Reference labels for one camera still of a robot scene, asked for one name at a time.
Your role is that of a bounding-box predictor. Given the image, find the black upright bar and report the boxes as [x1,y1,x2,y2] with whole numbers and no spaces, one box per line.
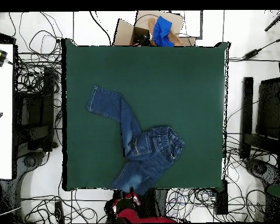
[239,76,254,160]

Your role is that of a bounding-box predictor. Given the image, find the black rectangular box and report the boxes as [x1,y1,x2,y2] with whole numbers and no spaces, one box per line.
[214,178,229,215]

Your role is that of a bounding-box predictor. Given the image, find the blue denim jeans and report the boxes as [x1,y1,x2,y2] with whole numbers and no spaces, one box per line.
[87,85,186,196]

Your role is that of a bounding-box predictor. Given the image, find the black rod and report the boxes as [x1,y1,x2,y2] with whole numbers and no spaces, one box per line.
[264,10,280,32]

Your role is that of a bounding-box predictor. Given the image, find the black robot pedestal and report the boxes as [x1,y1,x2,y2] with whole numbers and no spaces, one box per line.
[113,189,169,220]

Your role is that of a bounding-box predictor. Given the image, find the black cable bundle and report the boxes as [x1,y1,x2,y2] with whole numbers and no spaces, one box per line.
[165,187,216,222]
[8,11,64,95]
[225,132,271,221]
[20,188,116,223]

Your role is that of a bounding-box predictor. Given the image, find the black flat panel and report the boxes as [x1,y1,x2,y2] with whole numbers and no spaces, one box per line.
[255,76,280,141]

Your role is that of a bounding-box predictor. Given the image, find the grey swivel chair base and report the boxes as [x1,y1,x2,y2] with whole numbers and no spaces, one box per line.
[15,150,48,187]
[243,157,280,187]

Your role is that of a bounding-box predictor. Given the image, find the bright blue cloth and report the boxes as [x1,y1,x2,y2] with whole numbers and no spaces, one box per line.
[152,15,176,47]

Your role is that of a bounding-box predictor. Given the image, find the black power adapter cable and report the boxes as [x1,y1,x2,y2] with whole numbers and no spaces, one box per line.
[228,34,280,62]

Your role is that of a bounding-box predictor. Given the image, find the black equipment stand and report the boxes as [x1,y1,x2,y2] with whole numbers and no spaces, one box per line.
[15,66,58,152]

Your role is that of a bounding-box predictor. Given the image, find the dark green table cloth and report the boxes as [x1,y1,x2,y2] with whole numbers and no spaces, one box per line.
[61,38,230,191]

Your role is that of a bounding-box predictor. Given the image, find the white side table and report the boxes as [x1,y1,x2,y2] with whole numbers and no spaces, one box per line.
[0,43,14,180]

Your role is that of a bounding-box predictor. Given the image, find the black power strip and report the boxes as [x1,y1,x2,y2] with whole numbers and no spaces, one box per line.
[54,200,65,223]

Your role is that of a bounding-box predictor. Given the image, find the brown cardboard box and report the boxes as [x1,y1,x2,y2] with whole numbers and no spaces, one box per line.
[113,10,197,47]

